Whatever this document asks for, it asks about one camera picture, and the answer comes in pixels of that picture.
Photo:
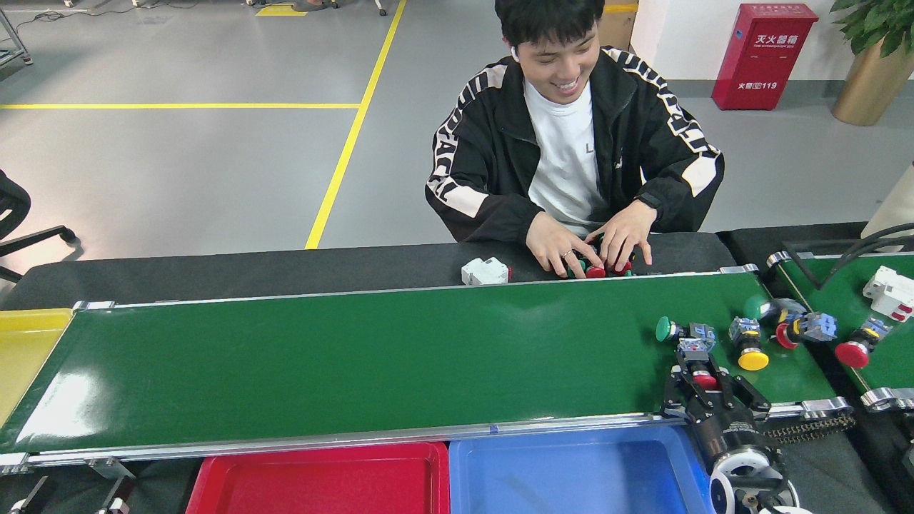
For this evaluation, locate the dark conveyor motor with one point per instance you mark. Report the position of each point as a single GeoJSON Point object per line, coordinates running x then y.
{"type": "Point", "coordinates": [908, 460]}

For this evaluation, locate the red fire extinguisher cabinet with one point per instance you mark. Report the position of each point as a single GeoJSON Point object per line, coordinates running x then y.
{"type": "Point", "coordinates": [760, 64]}

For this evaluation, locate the yellow push button switch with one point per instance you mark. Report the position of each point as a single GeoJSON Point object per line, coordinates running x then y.
{"type": "Point", "coordinates": [753, 359]}

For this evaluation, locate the person's right hand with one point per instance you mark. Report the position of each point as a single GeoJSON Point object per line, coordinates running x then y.
{"type": "Point", "coordinates": [557, 243]}

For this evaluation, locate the green push button switch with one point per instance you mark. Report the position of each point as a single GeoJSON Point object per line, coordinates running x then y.
{"type": "Point", "coordinates": [755, 307]}
{"type": "Point", "coordinates": [580, 267]}
{"type": "Point", "coordinates": [665, 329]}

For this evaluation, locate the green feeder conveyor belt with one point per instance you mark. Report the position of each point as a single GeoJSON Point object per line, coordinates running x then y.
{"type": "Point", "coordinates": [850, 300]}

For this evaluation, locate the red plastic tray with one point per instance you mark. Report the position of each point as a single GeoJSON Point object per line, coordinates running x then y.
{"type": "Point", "coordinates": [321, 485]}

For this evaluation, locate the person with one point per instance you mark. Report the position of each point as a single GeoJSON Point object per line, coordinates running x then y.
{"type": "Point", "coordinates": [564, 157]}

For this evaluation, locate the potted plant gold pot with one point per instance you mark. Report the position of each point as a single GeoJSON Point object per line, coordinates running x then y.
{"type": "Point", "coordinates": [867, 93]}

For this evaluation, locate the person's left hand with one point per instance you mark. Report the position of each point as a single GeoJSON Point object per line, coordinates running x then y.
{"type": "Point", "coordinates": [628, 232]}

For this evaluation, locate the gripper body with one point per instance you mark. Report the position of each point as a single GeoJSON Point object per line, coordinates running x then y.
{"type": "Point", "coordinates": [725, 435]}

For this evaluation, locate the long green conveyor belt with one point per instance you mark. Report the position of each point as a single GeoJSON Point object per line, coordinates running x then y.
{"type": "Point", "coordinates": [357, 364]}

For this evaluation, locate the person's foot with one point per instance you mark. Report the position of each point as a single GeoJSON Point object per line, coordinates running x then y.
{"type": "Point", "coordinates": [310, 6]}

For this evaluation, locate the black office chair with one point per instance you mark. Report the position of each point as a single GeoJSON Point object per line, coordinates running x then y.
{"type": "Point", "coordinates": [13, 203]}

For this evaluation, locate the brown cardboard box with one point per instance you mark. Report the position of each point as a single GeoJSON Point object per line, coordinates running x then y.
{"type": "Point", "coordinates": [620, 28]}

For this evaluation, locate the office chair castor leg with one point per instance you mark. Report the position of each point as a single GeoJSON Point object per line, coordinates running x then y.
{"type": "Point", "coordinates": [380, 10]}

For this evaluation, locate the yellow plastic bin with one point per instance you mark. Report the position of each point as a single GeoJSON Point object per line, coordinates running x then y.
{"type": "Point", "coordinates": [21, 357]}

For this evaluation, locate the white circuit breaker block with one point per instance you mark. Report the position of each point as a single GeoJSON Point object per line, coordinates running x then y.
{"type": "Point", "coordinates": [485, 271]}
{"type": "Point", "coordinates": [889, 289]}

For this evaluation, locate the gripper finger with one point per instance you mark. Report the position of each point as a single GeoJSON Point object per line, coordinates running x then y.
{"type": "Point", "coordinates": [116, 500]}
{"type": "Point", "coordinates": [30, 500]}
{"type": "Point", "coordinates": [678, 400]}
{"type": "Point", "coordinates": [746, 403]}

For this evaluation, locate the blue plastic tray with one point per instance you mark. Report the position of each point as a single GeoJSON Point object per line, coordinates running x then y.
{"type": "Point", "coordinates": [571, 478]}

